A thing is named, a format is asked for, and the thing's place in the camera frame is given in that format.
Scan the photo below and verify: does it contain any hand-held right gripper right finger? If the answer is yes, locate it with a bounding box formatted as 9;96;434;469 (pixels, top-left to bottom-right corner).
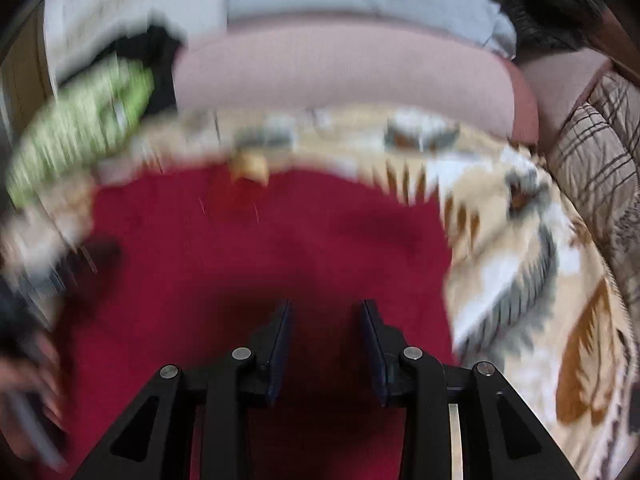
362;299;582;480

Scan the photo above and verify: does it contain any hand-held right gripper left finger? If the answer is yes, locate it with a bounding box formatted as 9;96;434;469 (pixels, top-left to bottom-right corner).
72;299;292;480

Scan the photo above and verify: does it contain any red garment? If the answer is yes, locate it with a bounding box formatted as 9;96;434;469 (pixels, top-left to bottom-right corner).
35;166;458;480

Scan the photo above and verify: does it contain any person's left hand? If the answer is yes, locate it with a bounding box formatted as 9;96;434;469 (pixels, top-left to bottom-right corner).
0;332;66;443

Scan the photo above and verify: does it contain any leaf print beige blanket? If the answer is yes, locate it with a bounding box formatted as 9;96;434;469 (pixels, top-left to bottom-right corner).
0;102;632;480

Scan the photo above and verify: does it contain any green patterned cloth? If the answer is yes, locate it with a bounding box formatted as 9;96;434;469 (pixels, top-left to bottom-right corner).
7;56;156;208

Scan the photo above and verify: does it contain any pink pillow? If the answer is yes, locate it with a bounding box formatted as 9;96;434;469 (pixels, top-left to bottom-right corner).
172;25;540;147

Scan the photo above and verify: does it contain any black cloth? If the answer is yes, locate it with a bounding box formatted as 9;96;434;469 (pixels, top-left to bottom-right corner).
111;25;187;116

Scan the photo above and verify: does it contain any brown plaid quilt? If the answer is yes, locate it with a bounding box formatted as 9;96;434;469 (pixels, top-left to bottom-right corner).
545;71;640;341

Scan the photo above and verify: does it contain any pale pink cloth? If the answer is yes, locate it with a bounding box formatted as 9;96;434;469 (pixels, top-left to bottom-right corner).
517;52;613;156

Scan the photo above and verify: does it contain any dark fluffy cloth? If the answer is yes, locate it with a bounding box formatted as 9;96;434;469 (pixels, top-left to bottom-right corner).
482;0;608;57

